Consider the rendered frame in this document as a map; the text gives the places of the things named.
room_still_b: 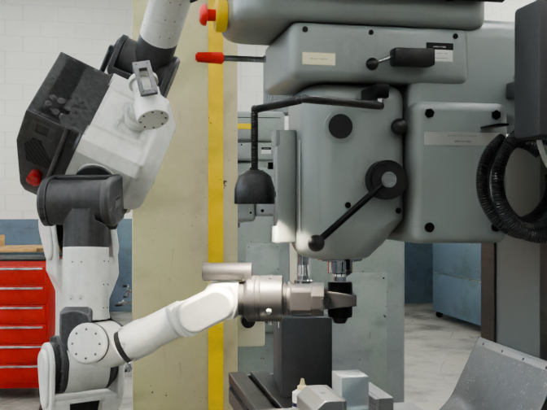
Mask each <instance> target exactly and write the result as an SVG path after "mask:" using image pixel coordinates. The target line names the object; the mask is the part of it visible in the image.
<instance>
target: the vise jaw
mask: <svg viewBox="0 0 547 410"><path fill-rule="evenodd" d="M296 406H297V408H298V409H299V410H347V401H346V400H345V399H344V398H343V397H341V396H340V395H339V394H337V393H336V392H335V391H333V390H332V389H331V388H330V387H329V386H328V385H314V386H306V387H305V388H304V389H303V390H302V391H301V392H300V393H299V394H298V395H297V396H296Z"/></svg>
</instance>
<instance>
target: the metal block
mask: <svg viewBox="0 0 547 410"><path fill-rule="evenodd" d="M332 390H333V391H335V392H336V393H337V394H339V395H340V396H341V397H343V398H344V399H345V400H346V401H347V410H366V409H369V376H367V375H366V374H364V373H363V372H361V371H360V370H358V369H356V370H339V371H332Z"/></svg>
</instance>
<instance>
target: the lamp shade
mask: <svg viewBox="0 0 547 410"><path fill-rule="evenodd" d="M234 204H275V189H274V184H273V181H272V178H271V176H270V175H269V174H268V173H266V172H265V171H261V170H260V169H250V170H247V171H245V172H243V173H242V174H240V175H239V176H238V179H237V182H236V185H235V187H234Z"/></svg>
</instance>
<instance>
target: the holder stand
mask: <svg viewBox="0 0 547 410"><path fill-rule="evenodd" d="M273 377H274V380H275V381H276V384H277V386H278V389H279V391H280V394H281V396H282V397H283V398H289V397H292V391H294V390H297V386H298V385H299V384H300V380H301V378H303V379H304V383H305V385H306V386H314V385H328V386H329V387H330V388H331V389H332V318H331V317H328V314H327V313H326V312H325V311H324V316H311V314H292V315H291V316H288V314H287V313H286V315H283V318H282V321H274V322H273Z"/></svg>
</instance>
